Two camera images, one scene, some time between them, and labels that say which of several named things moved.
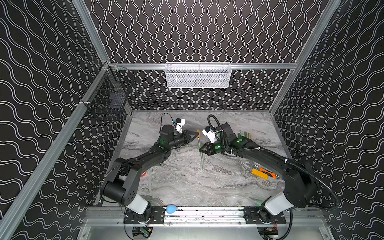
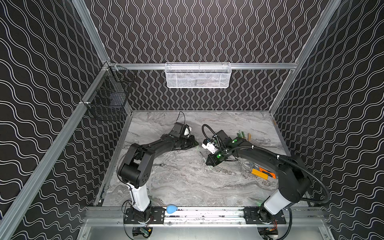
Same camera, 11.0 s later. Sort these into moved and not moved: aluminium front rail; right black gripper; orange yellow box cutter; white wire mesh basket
Moved: right black gripper
Not moved: aluminium front rail; orange yellow box cutter; white wire mesh basket
